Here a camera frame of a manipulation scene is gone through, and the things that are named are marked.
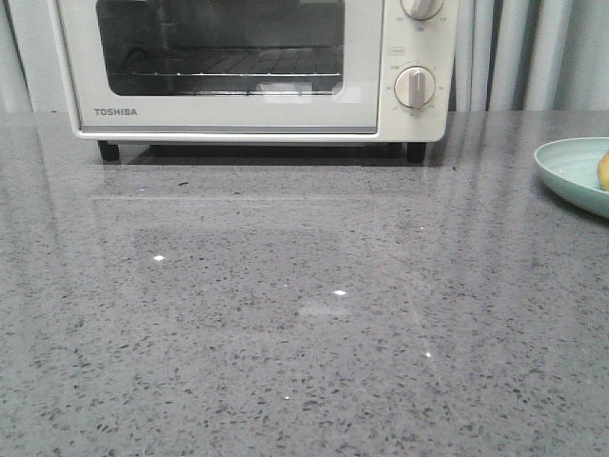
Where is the metal wire oven rack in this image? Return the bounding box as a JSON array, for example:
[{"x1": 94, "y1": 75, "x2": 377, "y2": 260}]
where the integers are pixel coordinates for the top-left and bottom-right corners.
[{"x1": 107, "y1": 45, "x2": 344, "y2": 96}]

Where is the oven control knob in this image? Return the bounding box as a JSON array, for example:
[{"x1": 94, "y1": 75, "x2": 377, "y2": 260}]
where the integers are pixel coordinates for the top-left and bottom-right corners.
[
  {"x1": 401, "y1": 0, "x2": 444, "y2": 21},
  {"x1": 394, "y1": 67, "x2": 436, "y2": 109}
]

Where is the lower oven control knob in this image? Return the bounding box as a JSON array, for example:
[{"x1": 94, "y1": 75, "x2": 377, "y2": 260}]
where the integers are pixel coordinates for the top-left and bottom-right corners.
[{"x1": 394, "y1": 67, "x2": 436, "y2": 109}]

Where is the golden croissant bread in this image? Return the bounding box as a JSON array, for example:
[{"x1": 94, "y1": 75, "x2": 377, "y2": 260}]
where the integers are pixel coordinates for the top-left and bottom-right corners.
[{"x1": 597, "y1": 152, "x2": 609, "y2": 191}]

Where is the upper oven control knob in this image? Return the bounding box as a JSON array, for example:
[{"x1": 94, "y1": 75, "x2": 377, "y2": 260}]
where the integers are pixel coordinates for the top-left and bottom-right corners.
[{"x1": 401, "y1": 0, "x2": 444, "y2": 21}]

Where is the glass oven door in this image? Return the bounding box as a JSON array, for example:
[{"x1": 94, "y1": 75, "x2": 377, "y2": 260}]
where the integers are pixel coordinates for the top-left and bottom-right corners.
[{"x1": 53, "y1": 1, "x2": 383, "y2": 133}]

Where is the white Toshiba toaster oven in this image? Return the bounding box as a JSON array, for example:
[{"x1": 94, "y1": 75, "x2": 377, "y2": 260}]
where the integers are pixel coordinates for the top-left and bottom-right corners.
[{"x1": 49, "y1": 1, "x2": 459, "y2": 163}]

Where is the teal round plate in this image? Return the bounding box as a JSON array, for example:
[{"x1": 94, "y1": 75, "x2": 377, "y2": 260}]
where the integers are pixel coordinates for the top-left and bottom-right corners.
[{"x1": 534, "y1": 137, "x2": 608, "y2": 219}]

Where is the grey pleated curtain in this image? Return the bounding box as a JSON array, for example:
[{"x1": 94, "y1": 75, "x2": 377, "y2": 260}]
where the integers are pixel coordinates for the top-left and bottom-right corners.
[{"x1": 1, "y1": 1, "x2": 608, "y2": 113}]

